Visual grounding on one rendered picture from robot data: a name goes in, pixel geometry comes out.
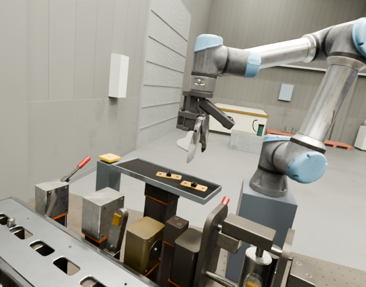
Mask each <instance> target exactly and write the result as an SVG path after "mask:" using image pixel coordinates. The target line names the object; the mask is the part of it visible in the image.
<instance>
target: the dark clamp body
mask: <svg viewBox="0 0 366 287"><path fill-rule="evenodd" d="M201 238H202V232H201V231H198V230H196V229H194V228H188V229H187V230H186V231H185V232H184V233H182V234H181V235H180V236H179V237H178V238H177V239H176V240H175V242H174V249H173V257H172V264H171V269H170V276H169V278H168V281H169V282H171V286H170V287H193V283H194V277H195V273H196V267H197V261H198V254H199V250H200V244H201Z"/></svg>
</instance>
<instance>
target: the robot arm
mask: <svg viewBox="0 0 366 287"><path fill-rule="evenodd" d="M299 61H303V62H305V63H308V62H315V61H327V63H328V68H327V71H326V73H325V75H324V77H323V80H322V82H321V83H320V86H319V88H318V91H317V93H316V95H315V97H314V99H313V101H312V103H311V106H310V108H309V110H308V112H307V114H306V116H305V118H304V121H303V123H302V125H301V127H300V129H299V131H298V133H297V134H296V135H294V136H291V137H288V136H279V135H273V134H267V135H265V137H264V140H263V142H262V149H261V154H260V157H259V162H258V167H257V169H256V171H255V173H254V175H253V176H252V177H251V179H250V183H249V186H250V187H251V188H252V189H253V190H254V191H256V192H258V193H260V194H263V195H267V196H271V197H276V198H282V197H285V196H287V193H288V183H287V176H288V177H289V178H290V179H292V180H294V181H297V182H298V183H302V184H308V183H312V182H313V181H316V180H318V179H319V178H321V177H322V175H323V174H324V173H325V171H326V169H327V163H326V162H327V159H326V158H325V156H324V154H325V152H326V147H325V145H324V142H325V140H326V138H327V136H328V134H329V132H330V130H331V128H332V126H333V124H334V122H335V120H336V117H337V115H338V113H339V111H340V109H341V107H342V105H343V103H344V100H345V98H346V97H347V94H348V92H349V90H350V89H351V86H352V84H353V82H354V80H355V78H356V76H357V74H358V73H359V72H361V71H363V70H365V69H366V18H360V19H358V20H354V21H351V22H347V23H342V24H338V25H335V26H331V27H329V28H325V29H324V30H320V31H317V32H314V33H312V34H306V35H303V36H302V37H301V38H300V39H295V40H290V41H286V42H280V43H275V44H269V45H265V46H260V47H254V48H248V49H245V50H240V49H237V48H230V47H226V46H223V39H222V38H221V37H220V36H216V35H210V34H202V35H200V36H198V37H197V40H196V45H195V49H194V57H193V65H192V73H191V77H190V86H189V89H191V91H183V94H182V95H183V96H184V104H183V107H181V108H180V111H178V117H177V125H176V128H178V129H182V130H183V131H187V132H188V133H187V135H186V137H185V138H182V139H179V140H177V146H178V147H180V148H182V149H184V150H185V151H187V152H188V156H187V161H186V162H187V163H189V162H190V161H191V160H192V159H193V158H194V155H195V152H196V149H197V145H198V143H201V144H202V146H201V152H202V153H203V152H204V151H205V150H206V146H207V142H208V136H209V121H210V115H211V116H212V117H214V118H215V119H216V120H217V121H218V122H219V123H221V124H222V126H223V127H224V128H226V129H228V130H230V129H231V128H232V127H233V126H234V125H235V121H234V120H233V118H232V117H230V116H228V115H226V114H225V113H224V112H223V111H221V110H220V109H219V108H218V107H217V106H215V105H214V104H213V103H212V102H211V101H209V100H208V99H206V98H211V99H212V98H213V94H212V92H214V91H215V85H216V81H217V76H219V77H224V76H238V77H243V78H254V77H255V76H256V75H257V73H258V72H259V69H262V68H268V67H273V66H277V65H282V64H288V63H293V62H299ZM198 99H199V101H198Z"/></svg>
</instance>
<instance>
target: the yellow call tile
mask: <svg viewBox="0 0 366 287"><path fill-rule="evenodd" d="M99 159H101V160H104V161H106V162H109V163H110V162H114V161H118V160H121V157H119V156H116V155H114V154H111V153H110V154H105V155H101V156H99Z"/></svg>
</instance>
